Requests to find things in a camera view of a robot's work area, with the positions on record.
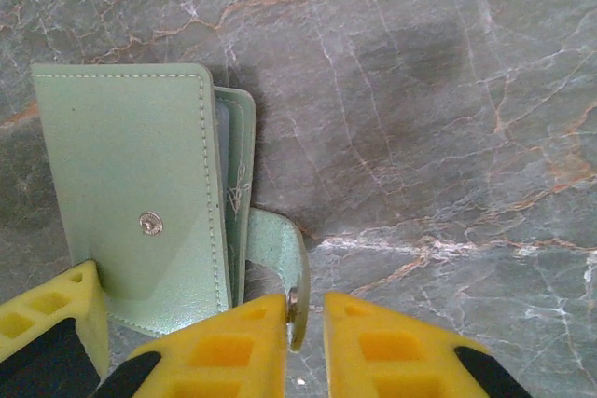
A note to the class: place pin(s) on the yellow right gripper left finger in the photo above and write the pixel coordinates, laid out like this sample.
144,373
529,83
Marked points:
224,360

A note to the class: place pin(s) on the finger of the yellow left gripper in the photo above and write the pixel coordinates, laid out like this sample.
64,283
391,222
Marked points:
46,323

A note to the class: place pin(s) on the green card holder wallet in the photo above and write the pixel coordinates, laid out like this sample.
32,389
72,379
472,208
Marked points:
130,160

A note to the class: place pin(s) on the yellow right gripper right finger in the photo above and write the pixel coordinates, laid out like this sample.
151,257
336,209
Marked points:
387,360

